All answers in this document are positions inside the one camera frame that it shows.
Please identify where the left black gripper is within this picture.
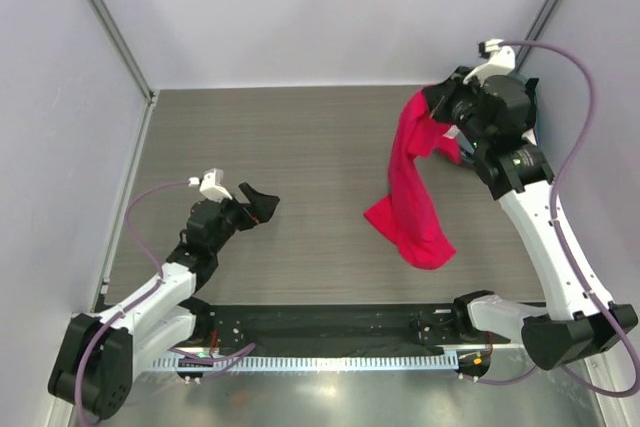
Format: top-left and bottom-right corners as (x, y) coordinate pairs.
(209, 183), (278, 254)

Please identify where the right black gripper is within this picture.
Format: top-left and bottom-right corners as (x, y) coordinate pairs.
(425, 66), (490, 150)

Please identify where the red t shirt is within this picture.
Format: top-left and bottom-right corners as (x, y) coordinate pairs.
(364, 91), (457, 270)

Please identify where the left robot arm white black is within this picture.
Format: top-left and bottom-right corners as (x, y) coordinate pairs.
(48, 178), (280, 426)

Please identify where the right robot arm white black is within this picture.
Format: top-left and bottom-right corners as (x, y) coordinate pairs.
(422, 67), (638, 370)

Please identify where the white t shirt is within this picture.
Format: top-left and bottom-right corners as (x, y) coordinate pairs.
(522, 129), (538, 146)

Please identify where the black t shirt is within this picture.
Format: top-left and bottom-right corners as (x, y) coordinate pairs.
(509, 72), (539, 129)

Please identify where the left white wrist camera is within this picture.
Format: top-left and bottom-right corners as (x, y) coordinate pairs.
(188, 168), (233, 202)

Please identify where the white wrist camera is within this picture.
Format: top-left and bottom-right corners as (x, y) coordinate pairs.
(463, 39), (516, 85)
(188, 168), (233, 202)

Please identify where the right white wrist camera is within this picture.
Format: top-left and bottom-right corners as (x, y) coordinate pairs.
(463, 39), (516, 85)

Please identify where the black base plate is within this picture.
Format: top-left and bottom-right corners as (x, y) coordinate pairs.
(185, 303), (509, 358)

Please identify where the aluminium front rail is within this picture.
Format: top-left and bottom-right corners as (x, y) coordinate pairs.
(69, 305), (607, 352)

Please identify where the white slotted cable duct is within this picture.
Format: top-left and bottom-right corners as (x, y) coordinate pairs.
(147, 351), (459, 373)

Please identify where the right aluminium frame post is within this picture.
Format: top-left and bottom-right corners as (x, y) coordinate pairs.
(508, 0), (594, 79)

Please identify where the aluminium frame post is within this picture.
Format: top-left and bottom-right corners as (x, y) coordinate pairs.
(87, 0), (154, 103)
(508, 0), (594, 79)

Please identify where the left aluminium frame post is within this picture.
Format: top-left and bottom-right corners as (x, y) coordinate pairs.
(87, 0), (154, 103)

